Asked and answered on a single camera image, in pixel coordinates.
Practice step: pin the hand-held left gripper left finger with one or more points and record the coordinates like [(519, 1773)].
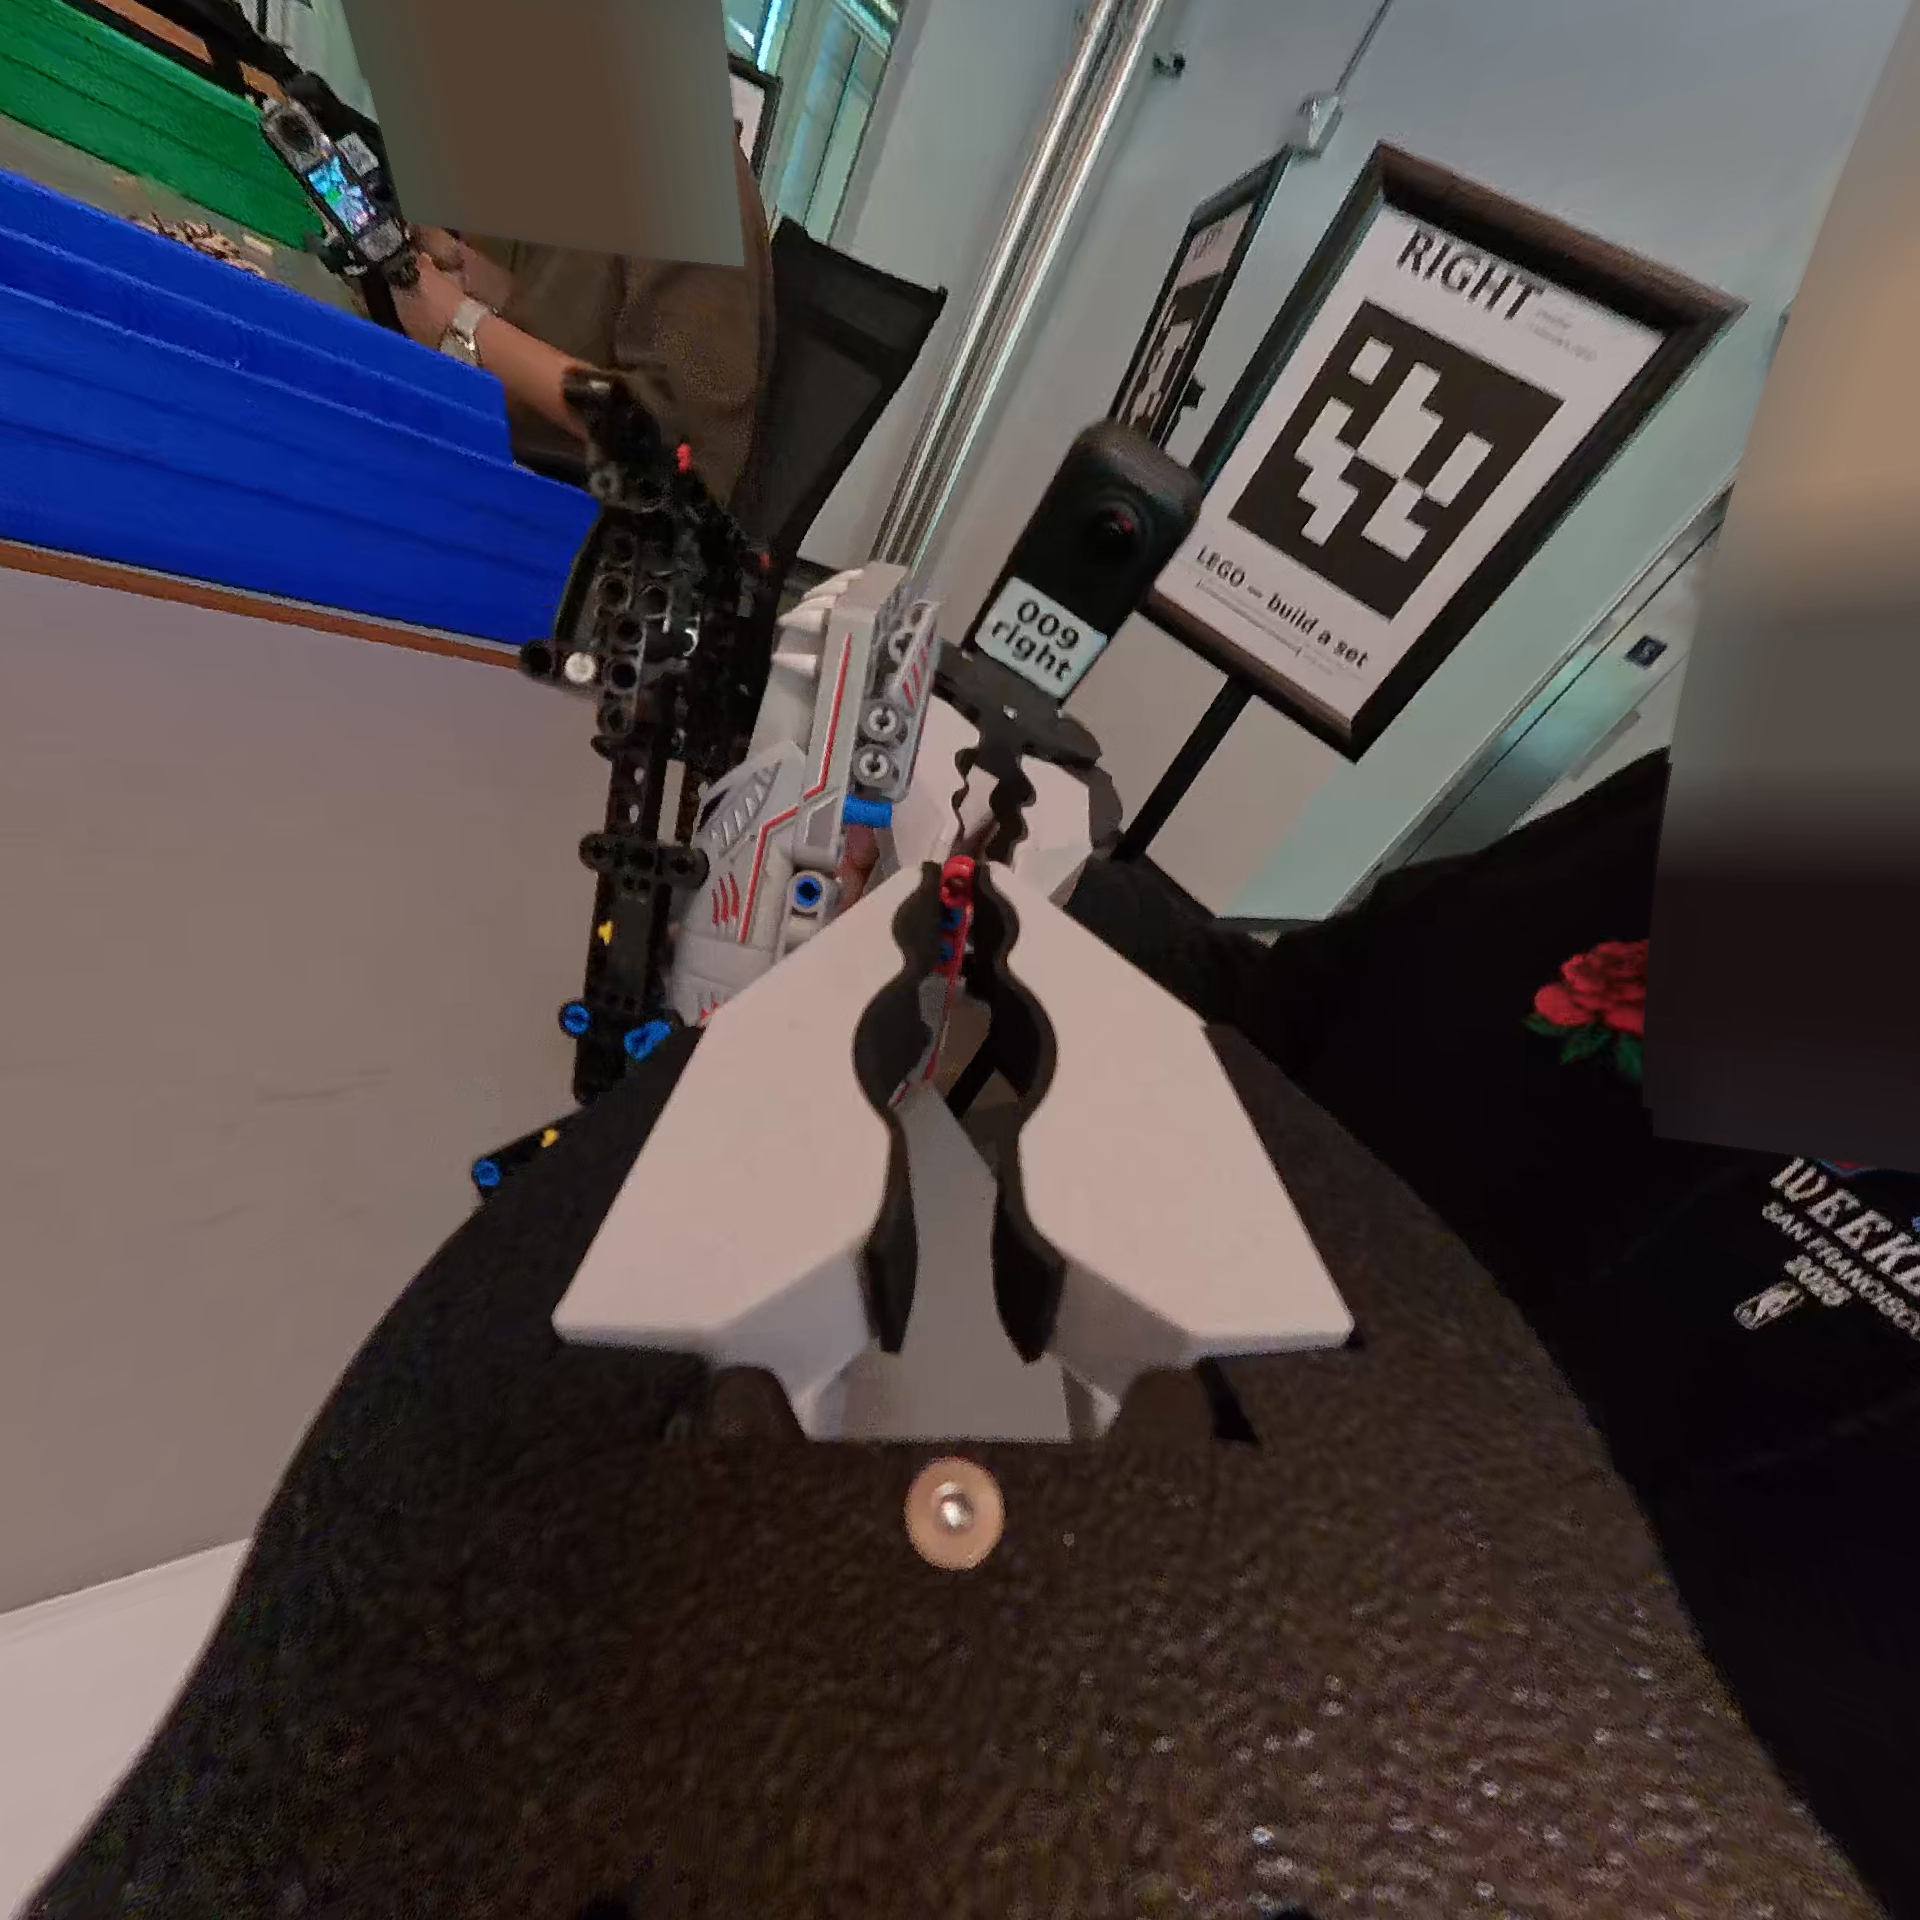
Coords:
[(720, 1170)]

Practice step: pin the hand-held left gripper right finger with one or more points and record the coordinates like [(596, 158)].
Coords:
[(1185, 1186)]

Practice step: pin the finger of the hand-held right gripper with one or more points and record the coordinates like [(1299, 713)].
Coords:
[(940, 795), (1059, 824)]

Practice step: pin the black grey toy brick vehicle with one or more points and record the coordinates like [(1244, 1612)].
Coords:
[(647, 661)]

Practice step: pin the small framed marker sign stand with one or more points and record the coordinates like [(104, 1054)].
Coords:
[(1199, 316)]

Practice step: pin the black office chair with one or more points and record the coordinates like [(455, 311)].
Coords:
[(841, 376)]

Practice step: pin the large framed marker sign stand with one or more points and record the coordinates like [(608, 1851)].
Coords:
[(1427, 436)]

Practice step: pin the blue plastic bin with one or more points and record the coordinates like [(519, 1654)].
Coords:
[(225, 421)]

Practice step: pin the white instruction booklet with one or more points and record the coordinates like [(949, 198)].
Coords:
[(77, 1726)]

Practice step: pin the green plastic bin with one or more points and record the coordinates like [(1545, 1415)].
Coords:
[(105, 91)]

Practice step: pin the silver wall pipes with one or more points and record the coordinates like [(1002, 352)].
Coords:
[(1019, 272)]

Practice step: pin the white wall box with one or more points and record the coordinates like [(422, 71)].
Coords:
[(1316, 124)]

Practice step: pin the dark framed wall sign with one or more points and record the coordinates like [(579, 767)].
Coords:
[(755, 114)]

